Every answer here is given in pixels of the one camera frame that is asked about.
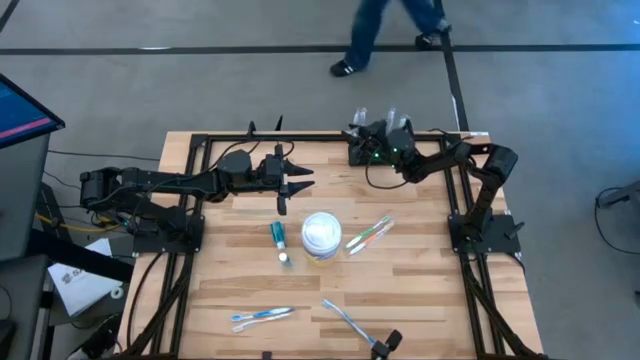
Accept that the grey cabinet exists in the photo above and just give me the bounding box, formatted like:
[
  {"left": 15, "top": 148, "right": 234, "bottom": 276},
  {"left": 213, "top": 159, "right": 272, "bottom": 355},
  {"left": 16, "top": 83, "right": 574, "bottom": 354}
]
[{"left": 0, "top": 132, "right": 52, "bottom": 263}]

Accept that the Lysol disinfecting wipes canister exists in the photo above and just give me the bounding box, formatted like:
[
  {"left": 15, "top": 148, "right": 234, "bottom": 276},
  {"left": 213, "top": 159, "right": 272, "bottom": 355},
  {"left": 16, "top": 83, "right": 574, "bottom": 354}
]
[{"left": 300, "top": 211, "right": 344, "bottom": 267}]

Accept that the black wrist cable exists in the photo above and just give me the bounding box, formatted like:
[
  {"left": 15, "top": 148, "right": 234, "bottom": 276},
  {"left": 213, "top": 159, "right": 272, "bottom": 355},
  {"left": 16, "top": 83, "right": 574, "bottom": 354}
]
[
  {"left": 207, "top": 139, "right": 296, "bottom": 174},
  {"left": 364, "top": 159, "right": 409, "bottom": 191}
]

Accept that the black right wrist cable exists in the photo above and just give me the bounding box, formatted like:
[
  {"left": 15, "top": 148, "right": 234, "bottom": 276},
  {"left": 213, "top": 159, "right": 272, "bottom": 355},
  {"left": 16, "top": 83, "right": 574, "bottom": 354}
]
[{"left": 364, "top": 159, "right": 409, "bottom": 191}]

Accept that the person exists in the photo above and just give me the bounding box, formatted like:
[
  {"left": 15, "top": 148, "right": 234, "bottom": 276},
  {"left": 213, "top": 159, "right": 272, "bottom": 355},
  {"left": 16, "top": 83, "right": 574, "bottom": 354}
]
[{"left": 328, "top": 0, "right": 453, "bottom": 79}]

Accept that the blue screen monitor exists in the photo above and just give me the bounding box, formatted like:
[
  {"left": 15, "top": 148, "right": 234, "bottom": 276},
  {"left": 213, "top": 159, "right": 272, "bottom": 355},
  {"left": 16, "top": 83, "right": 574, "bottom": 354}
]
[{"left": 0, "top": 73, "right": 67, "bottom": 150}]

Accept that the black floor object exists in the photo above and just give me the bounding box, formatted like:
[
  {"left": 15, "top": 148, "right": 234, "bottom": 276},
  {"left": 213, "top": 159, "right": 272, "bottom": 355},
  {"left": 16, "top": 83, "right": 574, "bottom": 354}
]
[{"left": 77, "top": 312, "right": 124, "bottom": 360}]

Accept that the black aluminium table frame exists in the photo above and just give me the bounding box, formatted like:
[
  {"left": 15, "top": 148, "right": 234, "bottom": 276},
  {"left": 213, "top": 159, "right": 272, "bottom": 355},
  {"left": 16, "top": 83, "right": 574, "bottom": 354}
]
[{"left": 115, "top": 130, "right": 549, "bottom": 360}]

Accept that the white toothbrush orange grip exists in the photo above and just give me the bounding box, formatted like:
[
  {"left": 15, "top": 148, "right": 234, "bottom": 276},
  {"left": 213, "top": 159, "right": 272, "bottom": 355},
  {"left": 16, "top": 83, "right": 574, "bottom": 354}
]
[{"left": 232, "top": 312, "right": 294, "bottom": 334}]

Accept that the black beam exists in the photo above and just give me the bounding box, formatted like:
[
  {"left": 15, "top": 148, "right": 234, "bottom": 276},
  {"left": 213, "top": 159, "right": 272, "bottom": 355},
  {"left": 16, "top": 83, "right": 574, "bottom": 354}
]
[{"left": 27, "top": 228, "right": 135, "bottom": 284}]

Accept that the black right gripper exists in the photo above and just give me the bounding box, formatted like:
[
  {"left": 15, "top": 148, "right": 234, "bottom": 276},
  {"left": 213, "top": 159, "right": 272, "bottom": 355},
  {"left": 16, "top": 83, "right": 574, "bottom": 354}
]
[{"left": 341, "top": 119, "right": 392, "bottom": 166}]

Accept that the black floor cable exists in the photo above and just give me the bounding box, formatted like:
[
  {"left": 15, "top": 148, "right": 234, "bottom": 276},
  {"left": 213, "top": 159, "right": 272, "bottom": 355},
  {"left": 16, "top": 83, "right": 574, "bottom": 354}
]
[
  {"left": 593, "top": 187, "right": 640, "bottom": 256},
  {"left": 47, "top": 148, "right": 162, "bottom": 163}
]

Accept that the black wire rack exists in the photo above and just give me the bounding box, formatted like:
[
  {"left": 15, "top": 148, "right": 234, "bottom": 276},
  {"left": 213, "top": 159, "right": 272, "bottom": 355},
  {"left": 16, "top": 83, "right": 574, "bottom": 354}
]
[{"left": 347, "top": 141, "right": 396, "bottom": 167}]

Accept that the green white toothbrush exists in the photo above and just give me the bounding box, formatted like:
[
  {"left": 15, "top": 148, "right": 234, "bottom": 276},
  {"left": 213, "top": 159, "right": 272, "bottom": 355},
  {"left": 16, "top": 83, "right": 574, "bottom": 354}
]
[{"left": 344, "top": 215, "right": 392, "bottom": 250}]

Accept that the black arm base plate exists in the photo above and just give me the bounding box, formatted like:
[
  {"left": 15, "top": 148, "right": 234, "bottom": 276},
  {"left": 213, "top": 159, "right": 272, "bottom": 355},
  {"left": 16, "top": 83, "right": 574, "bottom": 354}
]
[
  {"left": 447, "top": 213, "right": 522, "bottom": 255},
  {"left": 132, "top": 212, "right": 205, "bottom": 255}
]

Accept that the white paper booklet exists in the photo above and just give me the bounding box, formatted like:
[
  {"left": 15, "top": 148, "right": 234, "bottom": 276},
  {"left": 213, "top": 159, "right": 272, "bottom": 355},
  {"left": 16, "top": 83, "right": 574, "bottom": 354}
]
[{"left": 47, "top": 238, "right": 125, "bottom": 318}]

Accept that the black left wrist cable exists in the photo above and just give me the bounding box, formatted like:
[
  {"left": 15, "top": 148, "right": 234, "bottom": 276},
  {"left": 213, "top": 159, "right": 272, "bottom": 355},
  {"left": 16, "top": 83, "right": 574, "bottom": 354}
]
[{"left": 207, "top": 139, "right": 296, "bottom": 174}]

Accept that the yellow floor cable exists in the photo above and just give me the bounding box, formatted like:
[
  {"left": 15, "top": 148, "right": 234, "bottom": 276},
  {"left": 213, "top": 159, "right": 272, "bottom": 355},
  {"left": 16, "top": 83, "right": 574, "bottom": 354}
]
[{"left": 33, "top": 212, "right": 124, "bottom": 235}]

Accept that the grey stand foot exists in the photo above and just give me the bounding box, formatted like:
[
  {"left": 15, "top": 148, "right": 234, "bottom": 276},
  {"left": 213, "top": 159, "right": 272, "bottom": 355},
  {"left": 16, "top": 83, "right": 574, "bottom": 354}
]
[{"left": 597, "top": 179, "right": 640, "bottom": 209}]

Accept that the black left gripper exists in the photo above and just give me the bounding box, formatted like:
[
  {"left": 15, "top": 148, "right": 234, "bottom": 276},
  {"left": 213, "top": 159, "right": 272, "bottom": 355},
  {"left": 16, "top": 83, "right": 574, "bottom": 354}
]
[{"left": 263, "top": 144, "right": 316, "bottom": 216}]

